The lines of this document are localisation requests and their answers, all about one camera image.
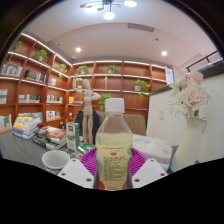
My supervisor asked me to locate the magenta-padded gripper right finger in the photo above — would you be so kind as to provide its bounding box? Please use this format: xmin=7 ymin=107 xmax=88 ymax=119
xmin=128 ymin=146 xmax=169 ymax=190

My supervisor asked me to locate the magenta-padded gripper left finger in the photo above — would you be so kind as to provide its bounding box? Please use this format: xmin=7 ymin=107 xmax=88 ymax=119
xmin=57 ymin=146 xmax=99 ymax=191

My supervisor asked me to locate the yellow drink bottle white cap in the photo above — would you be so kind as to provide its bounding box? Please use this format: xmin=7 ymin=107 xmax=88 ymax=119
xmin=95 ymin=97 xmax=135 ymax=192

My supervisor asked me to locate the white patterned mug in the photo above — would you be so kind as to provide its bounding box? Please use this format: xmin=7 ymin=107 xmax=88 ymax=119
xmin=41 ymin=149 xmax=71 ymax=175

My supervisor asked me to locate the white blue tissue pack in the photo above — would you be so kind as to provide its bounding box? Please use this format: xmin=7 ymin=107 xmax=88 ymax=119
xmin=132 ymin=134 xmax=174 ymax=164

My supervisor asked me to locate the tall green white carton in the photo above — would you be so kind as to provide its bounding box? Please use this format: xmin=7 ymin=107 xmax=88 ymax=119
xmin=65 ymin=121 xmax=81 ymax=152

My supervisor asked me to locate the pile of magazines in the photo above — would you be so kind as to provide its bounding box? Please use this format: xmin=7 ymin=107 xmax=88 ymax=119
xmin=32 ymin=125 xmax=68 ymax=151

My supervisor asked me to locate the white pitcher vase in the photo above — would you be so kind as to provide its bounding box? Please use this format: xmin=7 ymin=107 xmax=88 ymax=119
xmin=169 ymin=114 xmax=208 ymax=173

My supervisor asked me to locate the dark blue chair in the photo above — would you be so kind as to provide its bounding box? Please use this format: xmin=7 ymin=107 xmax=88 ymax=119
xmin=73 ymin=109 xmax=100 ymax=144

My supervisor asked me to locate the brown chair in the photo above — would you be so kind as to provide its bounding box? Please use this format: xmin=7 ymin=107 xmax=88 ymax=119
xmin=96 ymin=111 xmax=147 ymax=137

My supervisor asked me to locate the stack of colourful books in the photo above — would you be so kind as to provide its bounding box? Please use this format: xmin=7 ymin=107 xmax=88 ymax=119
xmin=11 ymin=115 xmax=42 ymax=140

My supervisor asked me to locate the wooden artist mannequin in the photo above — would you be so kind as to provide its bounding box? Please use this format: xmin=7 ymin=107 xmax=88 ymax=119
xmin=72 ymin=74 xmax=102 ymax=145

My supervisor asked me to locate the wooden shelf unit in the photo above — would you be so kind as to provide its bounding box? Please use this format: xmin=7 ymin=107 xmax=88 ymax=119
xmin=0 ymin=32 xmax=174 ymax=135

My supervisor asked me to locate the black railing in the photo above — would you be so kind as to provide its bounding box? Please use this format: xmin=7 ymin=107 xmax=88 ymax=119
xmin=185 ymin=49 xmax=221 ymax=75

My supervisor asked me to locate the ceiling air vent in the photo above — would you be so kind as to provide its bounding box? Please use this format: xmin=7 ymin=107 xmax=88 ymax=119
xmin=127 ymin=22 xmax=155 ymax=33

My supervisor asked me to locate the ceiling lamp with round lights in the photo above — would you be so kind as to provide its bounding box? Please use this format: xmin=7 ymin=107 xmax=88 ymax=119
xmin=79 ymin=0 xmax=138 ymax=21

